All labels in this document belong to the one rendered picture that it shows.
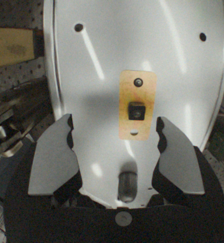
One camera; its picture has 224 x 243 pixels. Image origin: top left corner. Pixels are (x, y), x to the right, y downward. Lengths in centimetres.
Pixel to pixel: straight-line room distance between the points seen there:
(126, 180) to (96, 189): 9
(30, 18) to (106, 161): 58
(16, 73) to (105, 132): 55
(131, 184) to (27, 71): 55
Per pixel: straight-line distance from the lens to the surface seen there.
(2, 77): 74
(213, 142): 23
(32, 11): 61
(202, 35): 37
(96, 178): 24
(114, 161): 19
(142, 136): 16
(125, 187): 19
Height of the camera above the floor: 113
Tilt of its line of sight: 59 degrees down
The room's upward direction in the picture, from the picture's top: 166 degrees counter-clockwise
